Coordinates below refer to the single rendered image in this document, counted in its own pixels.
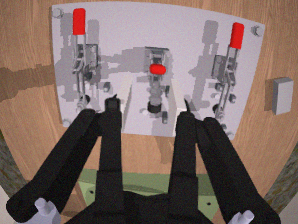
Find light grey rectangular block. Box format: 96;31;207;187
272;77;294;115

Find light grey fixture plate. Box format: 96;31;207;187
52;1;265;140

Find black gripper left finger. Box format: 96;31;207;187
6;75;132;224

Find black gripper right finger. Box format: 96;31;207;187
166;79;281;224

